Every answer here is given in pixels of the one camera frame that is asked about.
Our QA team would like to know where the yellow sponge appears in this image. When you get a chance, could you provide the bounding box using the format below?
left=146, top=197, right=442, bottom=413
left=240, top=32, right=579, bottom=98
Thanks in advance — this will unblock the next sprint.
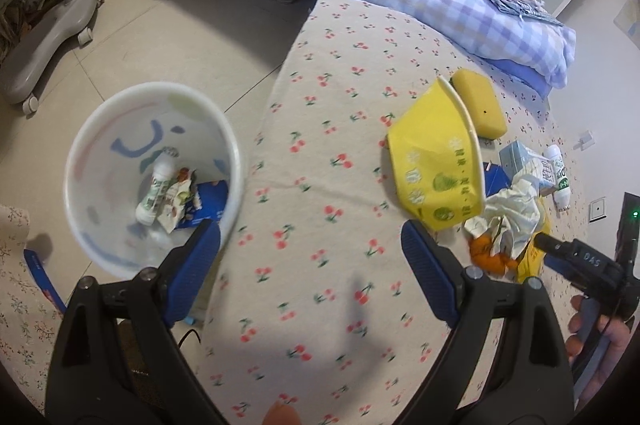
left=450, top=68, right=508, bottom=140

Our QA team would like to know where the grey chair base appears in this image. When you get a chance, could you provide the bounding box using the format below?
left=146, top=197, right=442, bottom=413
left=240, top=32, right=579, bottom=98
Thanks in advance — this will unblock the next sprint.
left=1, top=0, right=103, bottom=116

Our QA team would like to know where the orange peel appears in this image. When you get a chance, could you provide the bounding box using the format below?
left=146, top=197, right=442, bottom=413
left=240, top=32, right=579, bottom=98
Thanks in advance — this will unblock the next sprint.
left=470, top=233, right=518, bottom=277

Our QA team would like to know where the white paper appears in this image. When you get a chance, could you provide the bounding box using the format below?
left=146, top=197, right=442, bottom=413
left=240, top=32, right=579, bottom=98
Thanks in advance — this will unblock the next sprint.
left=463, top=179, right=544, bottom=259

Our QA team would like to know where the person's right hand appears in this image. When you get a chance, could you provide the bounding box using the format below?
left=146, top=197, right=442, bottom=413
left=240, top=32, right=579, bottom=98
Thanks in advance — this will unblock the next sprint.
left=565, top=294, right=637, bottom=406

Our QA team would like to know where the wall socket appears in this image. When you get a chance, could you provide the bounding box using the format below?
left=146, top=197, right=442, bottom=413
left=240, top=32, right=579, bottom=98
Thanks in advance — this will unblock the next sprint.
left=588, top=197, right=606, bottom=223

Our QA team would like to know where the wall map poster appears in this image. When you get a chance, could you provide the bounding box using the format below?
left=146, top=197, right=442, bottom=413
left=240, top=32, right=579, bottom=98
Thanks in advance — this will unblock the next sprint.
left=614, top=0, right=640, bottom=44

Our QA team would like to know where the floral fabric at left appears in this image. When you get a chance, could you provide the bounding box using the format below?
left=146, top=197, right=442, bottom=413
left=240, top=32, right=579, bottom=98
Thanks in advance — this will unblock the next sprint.
left=0, top=205, right=62, bottom=410

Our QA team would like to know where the yellow wrapper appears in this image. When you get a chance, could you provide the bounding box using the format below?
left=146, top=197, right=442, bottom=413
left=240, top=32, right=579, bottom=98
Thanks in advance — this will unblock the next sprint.
left=515, top=197, right=550, bottom=284

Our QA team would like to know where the blue cardboard box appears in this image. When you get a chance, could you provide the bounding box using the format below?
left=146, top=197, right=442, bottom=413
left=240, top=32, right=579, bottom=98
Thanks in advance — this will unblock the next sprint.
left=177, top=180, right=229, bottom=229

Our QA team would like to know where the small white yogurt bottle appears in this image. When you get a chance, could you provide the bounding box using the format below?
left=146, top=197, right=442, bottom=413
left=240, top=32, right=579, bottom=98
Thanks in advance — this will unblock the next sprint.
left=544, top=144, right=572, bottom=211

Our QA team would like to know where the cherry print tablecloth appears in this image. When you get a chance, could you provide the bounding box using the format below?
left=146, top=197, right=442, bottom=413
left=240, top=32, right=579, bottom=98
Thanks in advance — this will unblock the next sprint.
left=198, top=0, right=561, bottom=424

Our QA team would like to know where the white wall plug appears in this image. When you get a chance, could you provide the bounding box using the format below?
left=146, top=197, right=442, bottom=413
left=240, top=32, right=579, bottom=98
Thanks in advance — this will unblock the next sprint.
left=573, top=131, right=596, bottom=151

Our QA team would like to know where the white plastic trash bin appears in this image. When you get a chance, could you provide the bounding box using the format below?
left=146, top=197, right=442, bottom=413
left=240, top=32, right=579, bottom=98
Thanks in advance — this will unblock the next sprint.
left=64, top=81, right=245, bottom=279

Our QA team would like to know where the light blue milk carton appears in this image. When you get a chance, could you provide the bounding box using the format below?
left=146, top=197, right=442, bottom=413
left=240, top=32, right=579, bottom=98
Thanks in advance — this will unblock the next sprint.
left=499, top=141, right=556, bottom=196

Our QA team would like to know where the white green yogurt bottle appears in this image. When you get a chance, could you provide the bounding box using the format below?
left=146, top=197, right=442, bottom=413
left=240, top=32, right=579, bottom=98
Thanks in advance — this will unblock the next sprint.
left=136, top=146, right=179, bottom=226

